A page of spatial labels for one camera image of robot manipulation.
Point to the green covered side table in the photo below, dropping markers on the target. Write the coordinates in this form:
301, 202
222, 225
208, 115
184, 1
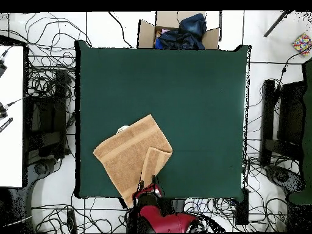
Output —
308, 146

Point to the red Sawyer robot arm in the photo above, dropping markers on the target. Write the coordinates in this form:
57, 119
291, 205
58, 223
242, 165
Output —
165, 221

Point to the black equipment rack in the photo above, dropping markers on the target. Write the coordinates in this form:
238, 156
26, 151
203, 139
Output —
46, 117
290, 112

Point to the white side table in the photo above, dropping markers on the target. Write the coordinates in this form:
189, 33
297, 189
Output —
12, 121

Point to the black stand foot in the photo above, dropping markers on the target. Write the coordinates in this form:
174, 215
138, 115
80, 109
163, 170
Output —
40, 168
282, 179

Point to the dark blue clothing pile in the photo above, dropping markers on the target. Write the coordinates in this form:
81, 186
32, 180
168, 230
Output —
187, 31

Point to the multicoloured patterned item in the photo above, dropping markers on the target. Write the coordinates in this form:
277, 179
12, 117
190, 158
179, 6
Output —
302, 43

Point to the brown cardboard box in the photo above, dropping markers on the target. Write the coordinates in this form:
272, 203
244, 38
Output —
146, 34

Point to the black metal bar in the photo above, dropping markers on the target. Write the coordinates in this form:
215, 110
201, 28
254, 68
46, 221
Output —
276, 24

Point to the black power strip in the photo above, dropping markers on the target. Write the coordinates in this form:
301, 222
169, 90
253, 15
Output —
72, 220
242, 207

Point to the black slotted bar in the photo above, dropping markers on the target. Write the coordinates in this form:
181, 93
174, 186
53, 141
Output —
6, 124

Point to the dark green table cloth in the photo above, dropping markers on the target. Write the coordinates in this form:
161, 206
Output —
195, 109

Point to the orange terry towel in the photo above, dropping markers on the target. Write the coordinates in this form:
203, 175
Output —
126, 156

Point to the black device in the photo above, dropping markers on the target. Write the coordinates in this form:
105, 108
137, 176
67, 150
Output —
3, 111
2, 67

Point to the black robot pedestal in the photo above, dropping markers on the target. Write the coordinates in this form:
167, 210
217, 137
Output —
179, 206

